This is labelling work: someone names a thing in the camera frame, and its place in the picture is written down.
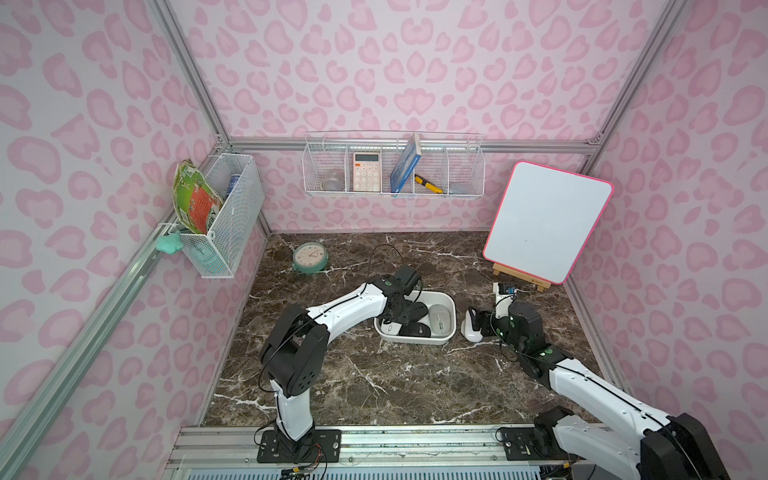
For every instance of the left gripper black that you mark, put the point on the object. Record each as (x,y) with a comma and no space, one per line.
(409,314)

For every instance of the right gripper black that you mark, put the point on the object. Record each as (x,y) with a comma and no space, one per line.
(491,323)

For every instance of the black mouse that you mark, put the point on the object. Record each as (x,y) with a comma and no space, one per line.
(417,329)

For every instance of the white mouse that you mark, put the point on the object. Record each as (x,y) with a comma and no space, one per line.
(475,325)
(391,328)

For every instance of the white plastic storage box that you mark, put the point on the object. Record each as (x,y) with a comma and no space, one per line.
(428,298)

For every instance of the grey mouse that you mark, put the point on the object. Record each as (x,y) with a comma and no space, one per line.
(440,320)

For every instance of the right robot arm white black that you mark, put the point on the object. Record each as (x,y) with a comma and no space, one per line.
(637,441)

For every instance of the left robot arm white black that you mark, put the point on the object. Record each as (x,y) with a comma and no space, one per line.
(293,354)

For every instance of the wooden easel stand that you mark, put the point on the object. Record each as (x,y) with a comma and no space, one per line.
(541,285)

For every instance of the green round clock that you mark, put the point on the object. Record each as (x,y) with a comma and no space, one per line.
(310,258)

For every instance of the yellow utility knife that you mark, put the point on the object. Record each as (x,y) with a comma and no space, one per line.
(430,186)

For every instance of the pink framed whiteboard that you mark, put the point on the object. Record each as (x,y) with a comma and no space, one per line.
(544,220)

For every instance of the clear tape roll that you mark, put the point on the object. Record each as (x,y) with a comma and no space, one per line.
(333,181)

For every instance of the pink calculator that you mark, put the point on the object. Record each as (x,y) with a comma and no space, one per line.
(366,172)

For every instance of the blue book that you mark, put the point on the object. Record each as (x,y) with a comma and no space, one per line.
(406,164)

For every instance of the white mesh side basket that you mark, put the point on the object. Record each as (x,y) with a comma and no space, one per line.
(218,254)

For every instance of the blue can in basket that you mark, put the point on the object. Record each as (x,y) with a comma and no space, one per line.
(233,181)

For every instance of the green red snack bag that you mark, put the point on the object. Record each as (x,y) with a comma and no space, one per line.
(195,203)

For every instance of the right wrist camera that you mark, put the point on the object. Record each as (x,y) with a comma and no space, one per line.
(505,295)

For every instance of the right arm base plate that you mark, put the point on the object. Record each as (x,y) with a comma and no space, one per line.
(526,444)

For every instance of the white wire wall shelf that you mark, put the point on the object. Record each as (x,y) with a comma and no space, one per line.
(456,164)

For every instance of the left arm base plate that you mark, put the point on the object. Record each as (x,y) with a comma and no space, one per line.
(275,447)

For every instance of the green wall hook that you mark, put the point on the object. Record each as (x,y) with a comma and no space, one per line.
(170,243)

